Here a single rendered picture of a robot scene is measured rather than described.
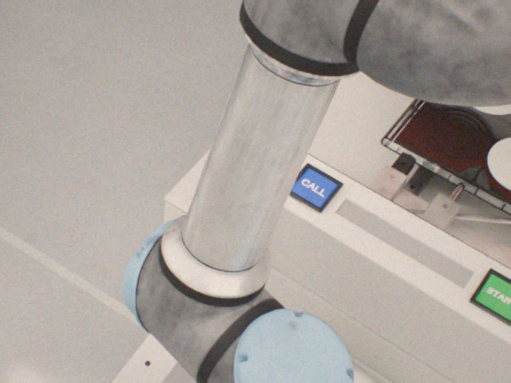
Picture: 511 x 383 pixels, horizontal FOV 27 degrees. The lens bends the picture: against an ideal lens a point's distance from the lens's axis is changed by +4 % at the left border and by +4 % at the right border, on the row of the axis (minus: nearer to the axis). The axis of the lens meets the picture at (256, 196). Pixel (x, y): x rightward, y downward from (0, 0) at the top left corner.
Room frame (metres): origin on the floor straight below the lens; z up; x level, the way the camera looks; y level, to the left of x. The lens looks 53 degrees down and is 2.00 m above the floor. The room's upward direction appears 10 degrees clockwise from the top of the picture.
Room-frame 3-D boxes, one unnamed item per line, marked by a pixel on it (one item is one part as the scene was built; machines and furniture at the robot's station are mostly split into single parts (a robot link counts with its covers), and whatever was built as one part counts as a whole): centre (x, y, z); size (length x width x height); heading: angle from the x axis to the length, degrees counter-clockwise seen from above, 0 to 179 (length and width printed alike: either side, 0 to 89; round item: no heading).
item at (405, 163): (0.92, -0.19, 0.90); 0.04 x 0.02 x 0.03; 155
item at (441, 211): (0.83, -0.24, 0.89); 0.08 x 0.03 x 0.03; 155
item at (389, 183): (0.86, -0.17, 0.89); 0.08 x 0.03 x 0.03; 155
